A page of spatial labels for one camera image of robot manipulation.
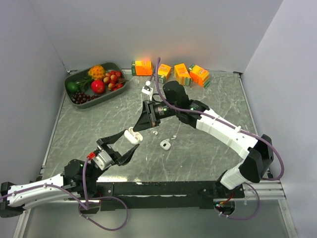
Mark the dark grape bunch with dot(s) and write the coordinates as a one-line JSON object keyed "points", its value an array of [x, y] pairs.
{"points": [[81, 98]]}

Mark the orange spiky fruit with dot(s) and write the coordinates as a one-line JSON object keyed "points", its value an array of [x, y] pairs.
{"points": [[97, 72]]}

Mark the grey fruit tray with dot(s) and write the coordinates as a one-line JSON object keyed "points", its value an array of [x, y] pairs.
{"points": [[106, 95]]}

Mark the white oval earbud case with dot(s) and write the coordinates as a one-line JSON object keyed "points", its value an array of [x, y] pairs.
{"points": [[133, 137]]}

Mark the green lime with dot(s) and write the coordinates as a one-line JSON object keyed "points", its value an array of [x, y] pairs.
{"points": [[72, 87]]}

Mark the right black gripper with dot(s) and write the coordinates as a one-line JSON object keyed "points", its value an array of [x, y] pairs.
{"points": [[148, 118]]}

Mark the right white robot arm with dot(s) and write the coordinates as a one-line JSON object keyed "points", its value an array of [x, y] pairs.
{"points": [[255, 153]]}

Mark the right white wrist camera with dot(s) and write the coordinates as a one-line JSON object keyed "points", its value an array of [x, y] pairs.
{"points": [[148, 90]]}

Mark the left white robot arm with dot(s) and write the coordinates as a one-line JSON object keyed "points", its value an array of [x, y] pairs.
{"points": [[78, 179]]}

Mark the red cherry bunch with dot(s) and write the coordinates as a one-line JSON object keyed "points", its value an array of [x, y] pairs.
{"points": [[114, 80]]}

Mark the red pomegranate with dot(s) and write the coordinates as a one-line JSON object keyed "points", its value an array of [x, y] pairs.
{"points": [[98, 86]]}

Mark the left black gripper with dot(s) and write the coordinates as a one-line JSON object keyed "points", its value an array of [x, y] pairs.
{"points": [[103, 143]]}

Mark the orange green box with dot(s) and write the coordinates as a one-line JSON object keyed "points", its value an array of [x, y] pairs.
{"points": [[141, 68], [182, 75], [164, 72], [199, 75]]}

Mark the white square charging case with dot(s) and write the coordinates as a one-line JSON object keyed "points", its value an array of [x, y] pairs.
{"points": [[165, 145]]}

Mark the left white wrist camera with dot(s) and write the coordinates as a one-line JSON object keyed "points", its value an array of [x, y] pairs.
{"points": [[101, 158]]}

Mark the green leafy sprig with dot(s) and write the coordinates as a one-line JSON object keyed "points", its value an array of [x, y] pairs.
{"points": [[84, 83]]}

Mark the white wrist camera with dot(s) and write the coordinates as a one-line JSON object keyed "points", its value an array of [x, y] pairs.
{"points": [[148, 90], [101, 158]]}

